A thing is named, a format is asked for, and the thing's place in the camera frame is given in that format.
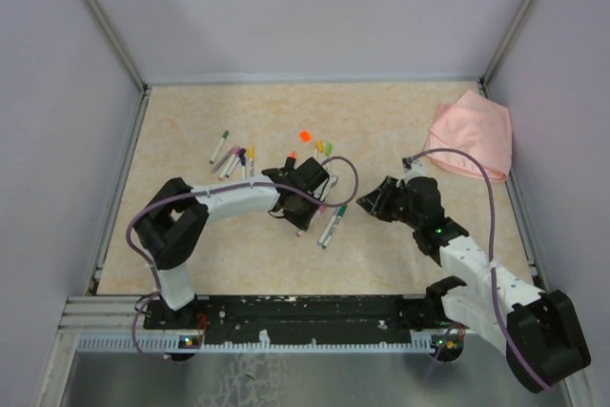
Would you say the pink cloth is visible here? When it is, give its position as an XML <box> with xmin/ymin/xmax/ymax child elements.
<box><xmin>424</xmin><ymin>90</ymin><xmax>513</xmax><ymax>183</ymax></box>

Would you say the grey transparent pen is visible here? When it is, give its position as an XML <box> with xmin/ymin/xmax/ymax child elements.
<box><xmin>212</xmin><ymin>146</ymin><xmax>239</xmax><ymax>173</ymax></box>

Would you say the black cap white marker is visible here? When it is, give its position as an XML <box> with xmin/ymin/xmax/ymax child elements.
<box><xmin>225</xmin><ymin>148</ymin><xmax>246</xmax><ymax>178</ymax></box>

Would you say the orange highlighter cap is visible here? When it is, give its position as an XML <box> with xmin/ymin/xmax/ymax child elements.
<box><xmin>299</xmin><ymin>131</ymin><xmax>312</xmax><ymax>142</ymax></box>

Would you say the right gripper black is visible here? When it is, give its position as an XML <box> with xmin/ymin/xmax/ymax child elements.
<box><xmin>357</xmin><ymin>174</ymin><xmax>421</xmax><ymax>230</ymax></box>

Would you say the lilac cap paint marker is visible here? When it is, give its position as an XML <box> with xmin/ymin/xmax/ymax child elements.
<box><xmin>317</xmin><ymin>209</ymin><xmax>340</xmax><ymax>246</ymax></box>

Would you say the green cap white marker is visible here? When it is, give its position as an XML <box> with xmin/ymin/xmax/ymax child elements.
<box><xmin>209</xmin><ymin>130</ymin><xmax>230</xmax><ymax>164</ymax></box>

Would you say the black orange highlighter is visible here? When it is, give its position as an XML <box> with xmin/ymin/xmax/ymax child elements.
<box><xmin>285</xmin><ymin>151</ymin><xmax>296</xmax><ymax>171</ymax></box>

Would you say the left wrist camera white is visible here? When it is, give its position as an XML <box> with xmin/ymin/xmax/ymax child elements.
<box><xmin>326</xmin><ymin>173</ymin><xmax>338</xmax><ymax>190</ymax></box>

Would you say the grey slotted cable duct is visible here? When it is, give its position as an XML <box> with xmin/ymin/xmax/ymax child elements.
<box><xmin>76</xmin><ymin>332</ymin><xmax>439</xmax><ymax>354</ymax></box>

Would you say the pink cap white marker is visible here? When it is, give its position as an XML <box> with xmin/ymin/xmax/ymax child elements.
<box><xmin>218</xmin><ymin>146</ymin><xmax>240</xmax><ymax>181</ymax></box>

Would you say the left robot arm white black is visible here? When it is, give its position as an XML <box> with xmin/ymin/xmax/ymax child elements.
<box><xmin>131</xmin><ymin>157</ymin><xmax>337</xmax><ymax>328</ymax></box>

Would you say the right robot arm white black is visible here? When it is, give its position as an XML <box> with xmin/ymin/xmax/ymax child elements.
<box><xmin>357</xmin><ymin>176</ymin><xmax>591</xmax><ymax>393</ymax></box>

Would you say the yellow cap paint marker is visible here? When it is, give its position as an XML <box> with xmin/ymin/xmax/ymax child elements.
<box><xmin>248</xmin><ymin>147</ymin><xmax>254</xmax><ymax>177</ymax></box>

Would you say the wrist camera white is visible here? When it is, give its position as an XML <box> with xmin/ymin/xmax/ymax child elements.
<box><xmin>326</xmin><ymin>173</ymin><xmax>338</xmax><ymax>190</ymax></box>
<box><xmin>402</xmin><ymin>157</ymin><xmax>427</xmax><ymax>183</ymax></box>

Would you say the dark green cap marker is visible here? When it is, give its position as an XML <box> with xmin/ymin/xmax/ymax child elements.
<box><xmin>321</xmin><ymin>205</ymin><xmax>348</xmax><ymax>250</ymax></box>

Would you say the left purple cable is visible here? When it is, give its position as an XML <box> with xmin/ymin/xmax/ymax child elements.
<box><xmin>124</xmin><ymin>155</ymin><xmax>359</xmax><ymax>363</ymax></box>

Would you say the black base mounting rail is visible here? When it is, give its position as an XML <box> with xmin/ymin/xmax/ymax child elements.
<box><xmin>144</xmin><ymin>295</ymin><xmax>450</xmax><ymax>345</ymax></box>

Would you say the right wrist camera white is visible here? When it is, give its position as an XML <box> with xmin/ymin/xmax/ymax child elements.
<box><xmin>402</xmin><ymin>157</ymin><xmax>427</xmax><ymax>183</ymax></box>

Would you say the small blue cap marker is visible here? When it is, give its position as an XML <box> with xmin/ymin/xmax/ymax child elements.
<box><xmin>239</xmin><ymin>156</ymin><xmax>247</xmax><ymax>179</ymax></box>

